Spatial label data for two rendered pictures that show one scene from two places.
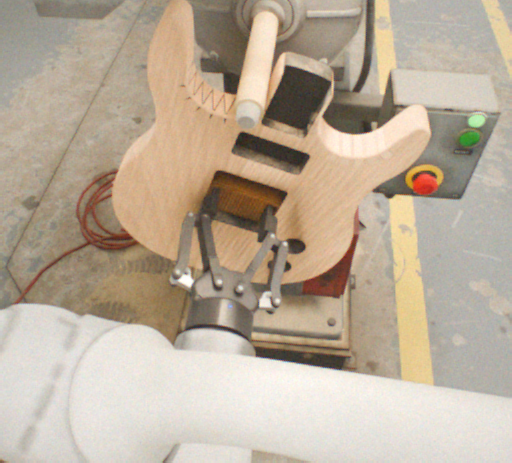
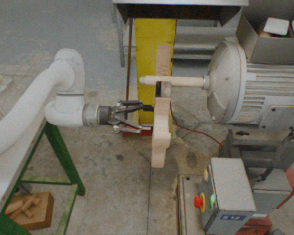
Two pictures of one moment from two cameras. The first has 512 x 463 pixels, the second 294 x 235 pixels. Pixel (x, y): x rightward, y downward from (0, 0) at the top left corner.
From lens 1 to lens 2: 0.69 m
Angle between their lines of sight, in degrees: 55
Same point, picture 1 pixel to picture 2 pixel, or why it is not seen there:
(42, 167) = not seen: hidden behind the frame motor
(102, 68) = not seen: outside the picture
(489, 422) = (21, 104)
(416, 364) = not seen: outside the picture
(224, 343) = (93, 109)
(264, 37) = (183, 78)
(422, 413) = (27, 94)
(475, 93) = (232, 197)
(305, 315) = (194, 224)
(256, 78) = (157, 78)
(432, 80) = (237, 177)
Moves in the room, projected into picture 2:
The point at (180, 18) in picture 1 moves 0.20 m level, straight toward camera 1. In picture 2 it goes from (159, 47) to (95, 54)
